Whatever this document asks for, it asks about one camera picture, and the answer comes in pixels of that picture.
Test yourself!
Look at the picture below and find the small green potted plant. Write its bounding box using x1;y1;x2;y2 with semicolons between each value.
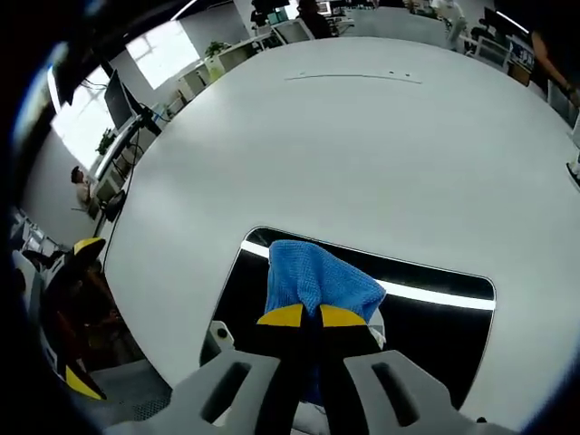
95;128;115;156

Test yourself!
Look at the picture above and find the grey and white device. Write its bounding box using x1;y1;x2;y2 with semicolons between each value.
565;152;580;189

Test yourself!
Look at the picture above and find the blue cleaning cloth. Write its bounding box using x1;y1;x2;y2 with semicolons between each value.
265;238;389;345

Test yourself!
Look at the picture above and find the grey mesh office chair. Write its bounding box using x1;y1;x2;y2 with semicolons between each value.
88;359;176;430

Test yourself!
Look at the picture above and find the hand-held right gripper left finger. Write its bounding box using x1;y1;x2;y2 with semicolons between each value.
103;303;319;435

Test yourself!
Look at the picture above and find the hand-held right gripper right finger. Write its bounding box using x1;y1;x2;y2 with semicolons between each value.
318;304;518;435

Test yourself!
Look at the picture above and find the white side desk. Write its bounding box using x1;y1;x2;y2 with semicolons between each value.
175;33;274;103

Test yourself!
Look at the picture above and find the black cable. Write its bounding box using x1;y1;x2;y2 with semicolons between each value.
101;135;142;276

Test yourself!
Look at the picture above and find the black rounded device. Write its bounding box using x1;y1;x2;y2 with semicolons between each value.
103;188;128;223

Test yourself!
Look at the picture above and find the white office chair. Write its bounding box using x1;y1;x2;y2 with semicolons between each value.
270;19;314;45
475;34;512;70

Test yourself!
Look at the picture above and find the dark computer monitor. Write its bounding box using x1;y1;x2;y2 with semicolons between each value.
102;69;138;131

